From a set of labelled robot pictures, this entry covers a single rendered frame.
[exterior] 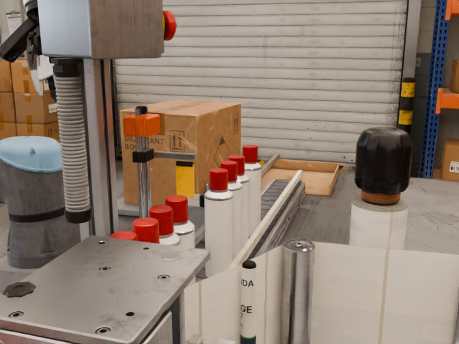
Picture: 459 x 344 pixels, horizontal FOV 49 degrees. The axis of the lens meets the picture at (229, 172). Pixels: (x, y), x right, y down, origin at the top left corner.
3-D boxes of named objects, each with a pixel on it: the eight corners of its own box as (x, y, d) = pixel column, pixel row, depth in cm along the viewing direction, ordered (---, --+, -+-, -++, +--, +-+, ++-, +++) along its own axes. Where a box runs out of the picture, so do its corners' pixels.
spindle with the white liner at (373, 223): (400, 326, 78) (419, 135, 71) (341, 317, 81) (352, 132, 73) (399, 299, 86) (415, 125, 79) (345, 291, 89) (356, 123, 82)
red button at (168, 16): (159, 9, 63) (179, 9, 65) (144, 10, 66) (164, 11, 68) (160, 40, 64) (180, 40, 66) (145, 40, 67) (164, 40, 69)
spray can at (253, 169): (257, 239, 112) (259, 149, 107) (234, 237, 114) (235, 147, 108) (262, 231, 117) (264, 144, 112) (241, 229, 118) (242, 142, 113)
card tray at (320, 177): (330, 196, 160) (330, 184, 159) (250, 189, 168) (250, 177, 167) (339, 173, 188) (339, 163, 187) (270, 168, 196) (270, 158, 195)
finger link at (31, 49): (33, 65, 107) (33, 32, 110) (26, 67, 107) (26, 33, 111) (44, 77, 111) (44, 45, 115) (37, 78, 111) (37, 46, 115)
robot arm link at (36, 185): (43, 217, 92) (31, 143, 89) (-13, 213, 97) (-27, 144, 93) (84, 198, 103) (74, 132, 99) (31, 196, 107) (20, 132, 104)
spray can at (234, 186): (237, 269, 97) (238, 166, 92) (212, 266, 99) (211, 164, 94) (244, 259, 102) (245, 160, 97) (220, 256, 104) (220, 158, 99)
